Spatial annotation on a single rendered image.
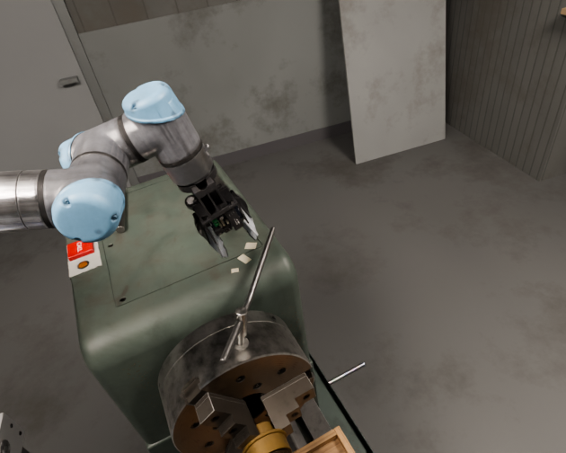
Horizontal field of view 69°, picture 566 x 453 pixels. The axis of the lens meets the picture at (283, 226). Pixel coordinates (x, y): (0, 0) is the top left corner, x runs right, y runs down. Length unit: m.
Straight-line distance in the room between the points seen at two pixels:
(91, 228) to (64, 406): 2.06
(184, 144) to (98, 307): 0.47
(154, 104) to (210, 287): 0.44
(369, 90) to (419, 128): 0.61
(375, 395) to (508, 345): 0.73
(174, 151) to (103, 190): 0.15
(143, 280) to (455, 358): 1.70
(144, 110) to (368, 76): 2.98
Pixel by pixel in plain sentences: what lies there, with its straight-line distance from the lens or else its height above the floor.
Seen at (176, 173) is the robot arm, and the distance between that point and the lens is 0.66.
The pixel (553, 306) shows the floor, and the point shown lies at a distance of 2.66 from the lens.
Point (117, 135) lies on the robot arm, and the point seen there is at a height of 1.65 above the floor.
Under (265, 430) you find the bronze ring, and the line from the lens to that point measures 0.87.
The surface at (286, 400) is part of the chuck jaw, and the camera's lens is 0.90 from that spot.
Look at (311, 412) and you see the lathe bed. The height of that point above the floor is 0.87.
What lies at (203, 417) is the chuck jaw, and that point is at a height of 1.19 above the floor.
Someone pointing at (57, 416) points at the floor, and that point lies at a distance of 2.54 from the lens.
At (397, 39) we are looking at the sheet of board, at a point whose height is 0.89.
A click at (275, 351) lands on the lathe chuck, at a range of 0.82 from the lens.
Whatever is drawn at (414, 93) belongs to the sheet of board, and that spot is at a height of 0.46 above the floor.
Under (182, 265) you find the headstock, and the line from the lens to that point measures 0.98.
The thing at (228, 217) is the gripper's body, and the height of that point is 1.47.
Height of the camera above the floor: 1.89
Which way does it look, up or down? 39 degrees down
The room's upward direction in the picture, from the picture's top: 9 degrees counter-clockwise
